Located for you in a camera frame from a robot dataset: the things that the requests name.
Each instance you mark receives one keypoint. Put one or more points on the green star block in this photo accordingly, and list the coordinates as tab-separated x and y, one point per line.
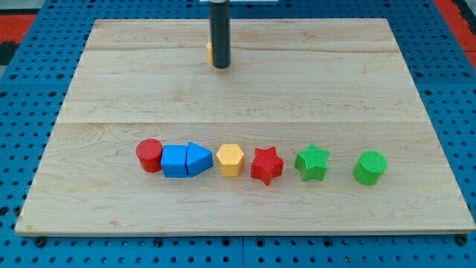
312	163

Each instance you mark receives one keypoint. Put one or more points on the yellow heart block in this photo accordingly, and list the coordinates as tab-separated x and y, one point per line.
209	52

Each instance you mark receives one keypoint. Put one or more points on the light wooden board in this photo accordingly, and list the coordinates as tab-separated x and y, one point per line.
341	84

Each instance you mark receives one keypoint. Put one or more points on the green cylinder block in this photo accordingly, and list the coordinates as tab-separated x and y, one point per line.
369	168

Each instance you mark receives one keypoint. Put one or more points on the red star block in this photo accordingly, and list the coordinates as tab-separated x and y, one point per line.
266	165

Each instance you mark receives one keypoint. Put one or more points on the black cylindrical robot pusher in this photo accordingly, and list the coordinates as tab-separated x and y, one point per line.
220	31

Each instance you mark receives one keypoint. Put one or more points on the yellow hexagon block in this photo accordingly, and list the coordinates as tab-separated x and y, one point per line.
230	160

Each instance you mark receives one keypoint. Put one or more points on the blue triangle block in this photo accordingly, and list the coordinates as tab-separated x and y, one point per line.
199	159

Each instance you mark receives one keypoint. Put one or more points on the blue cube block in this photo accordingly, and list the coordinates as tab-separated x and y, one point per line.
174	161

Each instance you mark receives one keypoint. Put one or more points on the red cylinder block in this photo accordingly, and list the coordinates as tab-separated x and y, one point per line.
149	153

